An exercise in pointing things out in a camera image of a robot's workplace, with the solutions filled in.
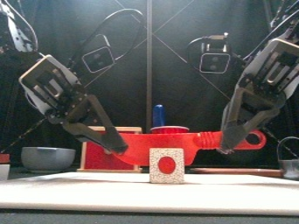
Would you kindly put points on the red plastic pan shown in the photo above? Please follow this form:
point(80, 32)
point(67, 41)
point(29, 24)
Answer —
point(167, 143)

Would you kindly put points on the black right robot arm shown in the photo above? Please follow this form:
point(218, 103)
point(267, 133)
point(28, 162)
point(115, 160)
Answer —
point(287, 23)

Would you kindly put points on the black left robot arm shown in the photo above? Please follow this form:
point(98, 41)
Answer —
point(15, 35)

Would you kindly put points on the toy sushi roll red centre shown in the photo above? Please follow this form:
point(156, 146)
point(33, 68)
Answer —
point(166, 165)

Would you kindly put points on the toy salmon nigiri sushi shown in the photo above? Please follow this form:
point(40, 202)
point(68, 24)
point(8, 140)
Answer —
point(4, 166)

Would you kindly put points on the wooden box with red drawer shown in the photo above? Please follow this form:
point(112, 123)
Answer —
point(95, 159)

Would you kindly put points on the grey blue bowl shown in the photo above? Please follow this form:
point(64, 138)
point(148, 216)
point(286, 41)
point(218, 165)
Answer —
point(48, 159)

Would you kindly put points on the brown square tray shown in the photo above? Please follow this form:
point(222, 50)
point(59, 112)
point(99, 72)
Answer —
point(240, 171)

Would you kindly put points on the reddish plastic cup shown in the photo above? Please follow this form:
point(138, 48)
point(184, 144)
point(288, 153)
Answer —
point(170, 129)

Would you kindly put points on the small grey metal pot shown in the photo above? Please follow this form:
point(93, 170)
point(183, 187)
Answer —
point(290, 169)

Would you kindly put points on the white cutting board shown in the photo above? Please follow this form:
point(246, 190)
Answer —
point(147, 192)

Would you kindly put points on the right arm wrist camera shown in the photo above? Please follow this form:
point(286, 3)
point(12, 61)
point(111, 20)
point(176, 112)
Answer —
point(214, 62)

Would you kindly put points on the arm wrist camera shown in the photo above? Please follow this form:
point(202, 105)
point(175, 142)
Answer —
point(214, 62)
point(98, 59)

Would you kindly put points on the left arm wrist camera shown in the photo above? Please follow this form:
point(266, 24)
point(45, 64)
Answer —
point(98, 59)

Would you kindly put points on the vertical metal frame pole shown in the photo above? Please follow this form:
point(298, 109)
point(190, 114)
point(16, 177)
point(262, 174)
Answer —
point(150, 73)

